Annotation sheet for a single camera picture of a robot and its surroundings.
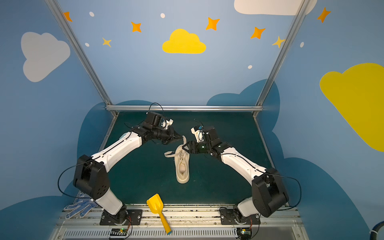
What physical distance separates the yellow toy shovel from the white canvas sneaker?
141 mm

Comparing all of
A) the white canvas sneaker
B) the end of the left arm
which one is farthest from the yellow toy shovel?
the end of the left arm

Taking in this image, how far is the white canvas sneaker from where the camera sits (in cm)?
84

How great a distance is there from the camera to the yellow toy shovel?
781mm
